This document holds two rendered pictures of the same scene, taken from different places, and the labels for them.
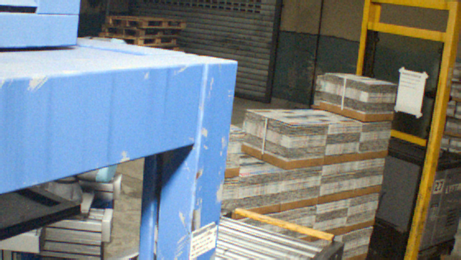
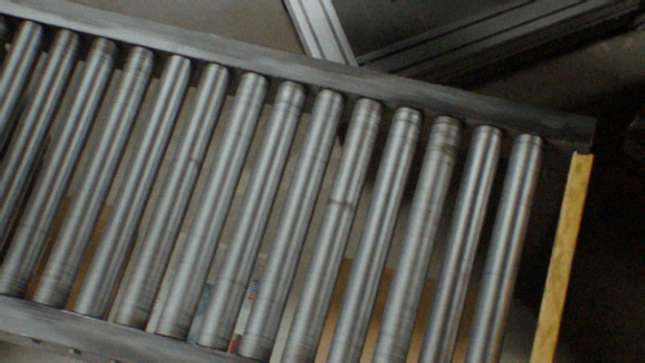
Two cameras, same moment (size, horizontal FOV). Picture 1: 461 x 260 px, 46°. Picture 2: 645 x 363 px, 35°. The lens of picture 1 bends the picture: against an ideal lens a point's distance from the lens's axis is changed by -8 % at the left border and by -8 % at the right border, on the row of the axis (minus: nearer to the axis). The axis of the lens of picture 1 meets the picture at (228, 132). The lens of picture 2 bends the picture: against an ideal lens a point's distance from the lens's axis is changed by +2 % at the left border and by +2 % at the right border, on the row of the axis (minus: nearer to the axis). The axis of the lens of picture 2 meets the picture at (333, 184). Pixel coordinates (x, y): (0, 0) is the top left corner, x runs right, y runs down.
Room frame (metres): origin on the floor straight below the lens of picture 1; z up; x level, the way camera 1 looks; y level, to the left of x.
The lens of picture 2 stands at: (1.80, -0.58, 2.26)
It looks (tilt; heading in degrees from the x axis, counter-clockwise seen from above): 69 degrees down; 84
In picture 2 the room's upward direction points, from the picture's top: 8 degrees counter-clockwise
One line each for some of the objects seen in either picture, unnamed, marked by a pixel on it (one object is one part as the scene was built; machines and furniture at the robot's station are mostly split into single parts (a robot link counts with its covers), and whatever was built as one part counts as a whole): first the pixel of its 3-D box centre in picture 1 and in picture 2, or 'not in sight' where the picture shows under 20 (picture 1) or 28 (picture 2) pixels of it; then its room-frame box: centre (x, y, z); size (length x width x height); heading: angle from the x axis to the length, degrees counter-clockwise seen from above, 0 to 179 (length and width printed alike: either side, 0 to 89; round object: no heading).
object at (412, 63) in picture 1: (402, 82); not in sight; (3.74, -1.12, 1.27); 0.57 x 0.01 x 0.65; 38
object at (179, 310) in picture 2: not in sight; (215, 203); (1.67, 0.02, 0.77); 0.47 x 0.05 x 0.05; 61
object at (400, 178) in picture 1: (408, 199); not in sight; (3.95, -1.39, 0.40); 0.69 x 0.55 x 0.80; 38
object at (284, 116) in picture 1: (286, 116); not in sight; (3.09, -0.30, 1.06); 0.37 x 0.29 x 0.01; 39
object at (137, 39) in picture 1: (141, 55); not in sight; (9.62, 1.61, 0.65); 1.33 x 0.94 x 1.30; 155
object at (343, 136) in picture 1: (320, 136); not in sight; (3.27, -0.53, 0.95); 0.38 x 0.29 x 0.23; 38
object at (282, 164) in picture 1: (281, 153); not in sight; (3.09, -0.30, 0.86); 0.38 x 0.29 x 0.04; 39
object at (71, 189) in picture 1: (64, 188); not in sight; (2.08, 0.62, 0.87); 0.15 x 0.15 x 0.10
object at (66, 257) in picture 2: not in sight; (99, 174); (1.50, 0.11, 0.77); 0.47 x 0.05 x 0.05; 61
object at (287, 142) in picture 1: (284, 138); not in sight; (3.09, -0.30, 0.95); 0.38 x 0.29 x 0.23; 39
